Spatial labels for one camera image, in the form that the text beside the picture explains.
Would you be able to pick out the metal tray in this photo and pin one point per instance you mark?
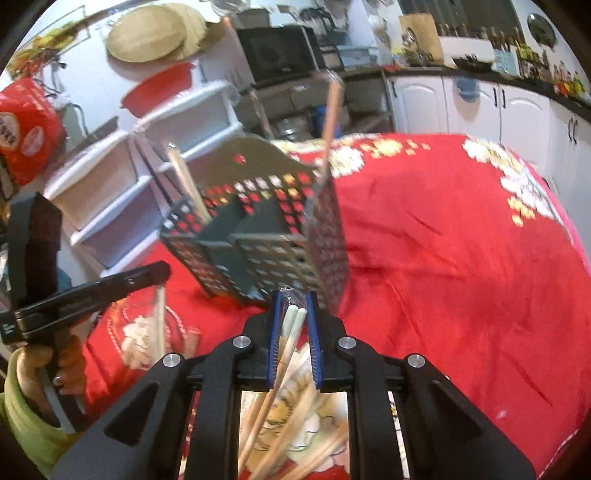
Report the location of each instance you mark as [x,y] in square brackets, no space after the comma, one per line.
[254,18]

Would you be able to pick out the wooden cutting board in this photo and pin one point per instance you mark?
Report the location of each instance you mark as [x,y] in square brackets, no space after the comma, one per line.
[420,37]

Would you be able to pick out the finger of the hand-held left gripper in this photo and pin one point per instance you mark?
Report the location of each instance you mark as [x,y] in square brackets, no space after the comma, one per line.
[120,281]

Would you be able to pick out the black wok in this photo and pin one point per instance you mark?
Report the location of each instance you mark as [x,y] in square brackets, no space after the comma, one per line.
[471,62]

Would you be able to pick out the round metal pot lid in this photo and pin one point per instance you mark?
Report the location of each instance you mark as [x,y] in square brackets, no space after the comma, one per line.
[542,30]

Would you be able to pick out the metal shelf rack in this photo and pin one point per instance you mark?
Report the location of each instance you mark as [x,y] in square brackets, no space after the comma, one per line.
[364,92]

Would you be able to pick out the perforated metal utensil holder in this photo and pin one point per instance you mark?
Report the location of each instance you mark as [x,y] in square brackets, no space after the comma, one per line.
[258,221]

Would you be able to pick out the white plastic drawer unit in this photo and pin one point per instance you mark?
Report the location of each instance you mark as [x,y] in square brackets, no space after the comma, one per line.
[92,184]
[184,115]

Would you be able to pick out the row of condiment bottles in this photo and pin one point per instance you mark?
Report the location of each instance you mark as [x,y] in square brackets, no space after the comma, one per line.
[554,74]

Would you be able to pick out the silver microwave oven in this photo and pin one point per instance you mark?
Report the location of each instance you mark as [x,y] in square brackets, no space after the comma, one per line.
[277,55]

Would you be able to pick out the red paper bag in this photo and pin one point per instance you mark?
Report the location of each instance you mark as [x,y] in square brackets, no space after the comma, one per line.
[27,129]

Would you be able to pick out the fruit wall poster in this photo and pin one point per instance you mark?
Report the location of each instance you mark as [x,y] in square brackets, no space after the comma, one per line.
[41,41]

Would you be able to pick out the black blender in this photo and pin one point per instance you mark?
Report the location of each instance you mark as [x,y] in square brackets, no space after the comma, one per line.
[316,21]

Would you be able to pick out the wooden chopsticks pair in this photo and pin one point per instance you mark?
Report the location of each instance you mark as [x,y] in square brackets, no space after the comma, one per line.
[189,184]
[160,323]
[333,120]
[288,443]
[323,457]
[288,323]

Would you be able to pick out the red floral tablecloth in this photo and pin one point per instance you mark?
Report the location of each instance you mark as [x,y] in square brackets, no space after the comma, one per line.
[438,277]

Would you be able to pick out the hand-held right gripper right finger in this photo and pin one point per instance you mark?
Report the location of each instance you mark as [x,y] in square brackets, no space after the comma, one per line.
[316,341]

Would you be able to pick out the round bamboo tray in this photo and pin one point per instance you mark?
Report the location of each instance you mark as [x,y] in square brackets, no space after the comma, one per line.
[194,27]
[143,32]

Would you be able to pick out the red plastic basin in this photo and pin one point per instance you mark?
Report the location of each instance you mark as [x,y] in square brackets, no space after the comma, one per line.
[157,87]

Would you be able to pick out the person's left hand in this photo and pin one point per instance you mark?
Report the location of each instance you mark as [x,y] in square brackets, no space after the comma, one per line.
[34,369]

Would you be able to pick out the white kitchen cabinets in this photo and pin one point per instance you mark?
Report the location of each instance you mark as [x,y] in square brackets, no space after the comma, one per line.
[521,120]

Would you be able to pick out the blue hanging holder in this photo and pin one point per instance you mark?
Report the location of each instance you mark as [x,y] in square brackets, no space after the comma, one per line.
[466,90]

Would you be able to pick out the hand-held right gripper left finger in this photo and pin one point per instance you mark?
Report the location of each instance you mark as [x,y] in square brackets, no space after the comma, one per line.
[274,337]

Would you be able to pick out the pale blue box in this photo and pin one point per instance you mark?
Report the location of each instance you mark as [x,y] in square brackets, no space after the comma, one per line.
[358,55]

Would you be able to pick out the small black appliance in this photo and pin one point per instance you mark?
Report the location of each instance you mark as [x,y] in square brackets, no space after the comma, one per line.
[330,57]

